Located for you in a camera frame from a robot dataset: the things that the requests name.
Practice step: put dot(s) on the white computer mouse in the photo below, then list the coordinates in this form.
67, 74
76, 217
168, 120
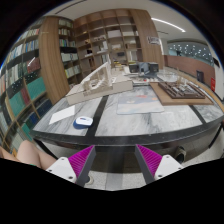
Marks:
85, 121

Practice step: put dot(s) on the white paper sheet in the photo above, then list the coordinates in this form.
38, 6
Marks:
62, 114

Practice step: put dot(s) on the black shoe on floor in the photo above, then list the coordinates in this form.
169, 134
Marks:
180, 154

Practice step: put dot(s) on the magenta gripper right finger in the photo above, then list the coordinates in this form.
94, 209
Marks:
154, 166

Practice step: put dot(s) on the wooden bookshelf left wall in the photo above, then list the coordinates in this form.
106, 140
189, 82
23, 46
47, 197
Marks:
38, 71

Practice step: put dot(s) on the dark brown site model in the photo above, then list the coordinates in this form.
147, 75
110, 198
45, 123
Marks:
181, 91

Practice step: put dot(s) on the blue round mouse pad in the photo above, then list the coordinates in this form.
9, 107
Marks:
75, 125

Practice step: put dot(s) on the white architectural building model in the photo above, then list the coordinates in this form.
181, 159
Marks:
100, 82

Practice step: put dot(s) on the person's bare knee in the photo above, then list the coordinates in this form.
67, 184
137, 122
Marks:
28, 153

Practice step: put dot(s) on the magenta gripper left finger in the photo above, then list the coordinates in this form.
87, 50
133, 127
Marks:
75, 168

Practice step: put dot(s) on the wooden model base board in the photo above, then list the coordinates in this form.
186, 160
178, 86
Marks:
166, 100

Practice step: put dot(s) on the black box models pair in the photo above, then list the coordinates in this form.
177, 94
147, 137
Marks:
146, 67

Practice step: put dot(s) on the light blue printed mat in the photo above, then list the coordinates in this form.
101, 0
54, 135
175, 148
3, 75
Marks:
139, 104

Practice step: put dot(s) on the wooden shelving unit back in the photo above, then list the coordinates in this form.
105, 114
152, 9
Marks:
117, 36

